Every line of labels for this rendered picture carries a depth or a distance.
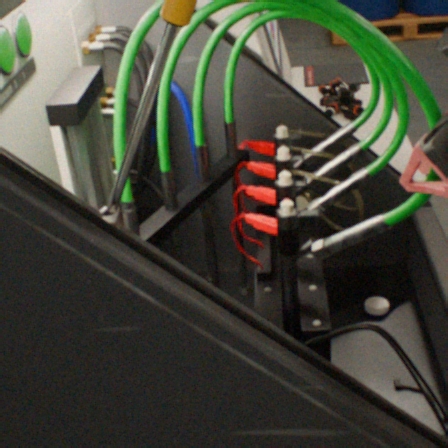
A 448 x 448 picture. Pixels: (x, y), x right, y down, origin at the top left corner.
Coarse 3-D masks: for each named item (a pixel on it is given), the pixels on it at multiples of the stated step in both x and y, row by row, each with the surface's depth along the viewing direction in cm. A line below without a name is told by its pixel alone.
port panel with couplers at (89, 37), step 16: (80, 0) 95; (80, 16) 95; (80, 32) 94; (96, 32) 102; (112, 32) 102; (80, 48) 94; (96, 48) 94; (80, 64) 94; (96, 64) 102; (112, 96) 108; (112, 112) 100; (112, 128) 110; (112, 144) 109; (112, 160) 108
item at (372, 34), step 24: (312, 0) 61; (336, 0) 61; (144, 24) 70; (360, 24) 60; (384, 48) 60; (120, 72) 75; (408, 72) 61; (120, 96) 76; (432, 96) 61; (120, 120) 78; (432, 120) 62; (120, 144) 80; (432, 168) 64; (384, 216) 69; (408, 216) 68
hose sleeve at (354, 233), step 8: (376, 216) 70; (360, 224) 71; (368, 224) 70; (376, 224) 70; (384, 224) 69; (344, 232) 73; (352, 232) 72; (360, 232) 71; (368, 232) 71; (376, 232) 70; (328, 240) 74; (336, 240) 73; (344, 240) 72; (352, 240) 72; (360, 240) 72; (328, 248) 74; (336, 248) 73; (344, 248) 73
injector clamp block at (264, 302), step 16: (256, 208) 116; (272, 208) 116; (304, 224) 110; (272, 240) 107; (304, 240) 106; (272, 256) 103; (304, 256) 102; (272, 272) 100; (304, 272) 99; (320, 272) 98; (256, 288) 96; (272, 288) 96; (304, 288) 95; (320, 288) 95; (256, 304) 93; (272, 304) 93; (304, 304) 92; (320, 304) 92; (272, 320) 90; (304, 320) 89; (320, 320) 89; (304, 336) 88; (320, 352) 90
